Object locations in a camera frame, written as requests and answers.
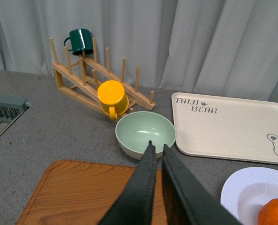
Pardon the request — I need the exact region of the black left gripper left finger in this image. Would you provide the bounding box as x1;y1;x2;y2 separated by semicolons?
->
98;141;157;225

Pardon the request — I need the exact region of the brown wooden tray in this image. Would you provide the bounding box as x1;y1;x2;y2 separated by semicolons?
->
16;159;186;225

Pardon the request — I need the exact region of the light green bowl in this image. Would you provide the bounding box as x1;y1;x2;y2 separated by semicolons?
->
115;111;176;160

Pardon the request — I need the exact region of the beige bear tray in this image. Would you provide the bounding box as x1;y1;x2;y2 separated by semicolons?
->
171;92;278;164

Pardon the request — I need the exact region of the yellow mug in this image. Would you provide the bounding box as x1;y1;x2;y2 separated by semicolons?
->
97;80;129;120

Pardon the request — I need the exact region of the white round plate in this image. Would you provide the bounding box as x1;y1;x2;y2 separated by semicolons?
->
220;167;278;225

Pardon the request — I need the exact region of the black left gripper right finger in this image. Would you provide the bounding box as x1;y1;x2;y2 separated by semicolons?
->
162;144;240;225

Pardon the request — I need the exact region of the grey-green sink dish rack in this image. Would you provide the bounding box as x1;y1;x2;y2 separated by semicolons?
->
0;94;29;136

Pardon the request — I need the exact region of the orange fruit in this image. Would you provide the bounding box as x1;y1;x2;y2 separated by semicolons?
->
257;198;278;225

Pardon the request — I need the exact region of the wooden peg drying rack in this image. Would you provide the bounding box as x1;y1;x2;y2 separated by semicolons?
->
49;38;155;118

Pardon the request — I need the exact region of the dark green mug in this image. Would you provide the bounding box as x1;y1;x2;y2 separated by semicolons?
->
63;29;93;56

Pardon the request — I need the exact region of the grey curtain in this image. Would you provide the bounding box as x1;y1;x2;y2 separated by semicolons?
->
0;0;278;102

